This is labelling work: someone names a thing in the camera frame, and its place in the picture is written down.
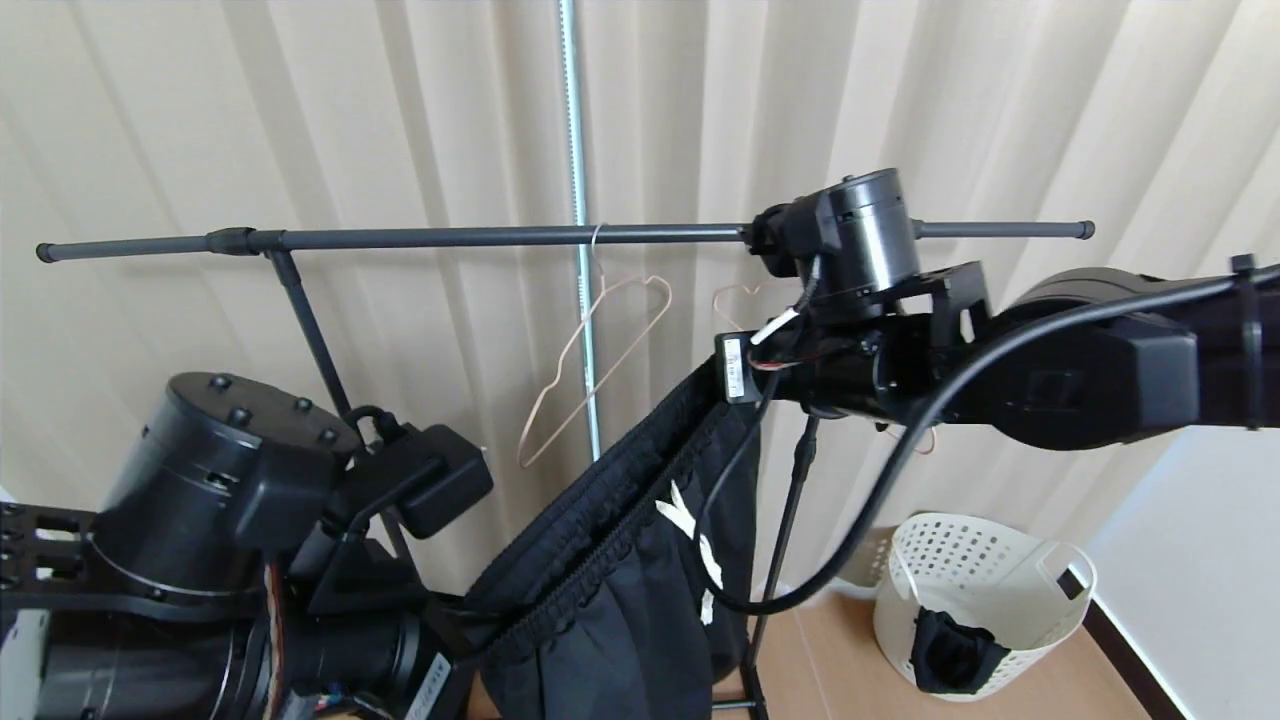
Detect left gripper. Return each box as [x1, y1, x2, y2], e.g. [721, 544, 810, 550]
[280, 605, 476, 720]

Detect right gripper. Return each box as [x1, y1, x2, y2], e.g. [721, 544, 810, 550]
[715, 328, 967, 422]

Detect black shorts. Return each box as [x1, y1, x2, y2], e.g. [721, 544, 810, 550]
[462, 355, 766, 720]

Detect pink clothes hanger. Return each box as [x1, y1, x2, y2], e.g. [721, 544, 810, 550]
[517, 222, 673, 469]
[711, 283, 938, 456]

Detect white laundry basket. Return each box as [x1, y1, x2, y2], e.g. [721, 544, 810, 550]
[873, 513, 1098, 701]

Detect heap of clothes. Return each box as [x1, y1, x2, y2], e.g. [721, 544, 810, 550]
[912, 608, 1011, 696]

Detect black clothes rack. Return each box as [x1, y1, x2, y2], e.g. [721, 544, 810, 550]
[35, 220, 1096, 720]

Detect beige curtain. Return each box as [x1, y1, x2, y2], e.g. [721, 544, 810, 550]
[0, 0, 1280, 601]

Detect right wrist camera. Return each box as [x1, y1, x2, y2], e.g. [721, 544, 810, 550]
[745, 200, 823, 283]

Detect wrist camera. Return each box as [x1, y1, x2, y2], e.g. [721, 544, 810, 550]
[310, 425, 494, 613]
[745, 200, 823, 283]

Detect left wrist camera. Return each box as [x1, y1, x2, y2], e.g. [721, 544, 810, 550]
[310, 425, 494, 613]

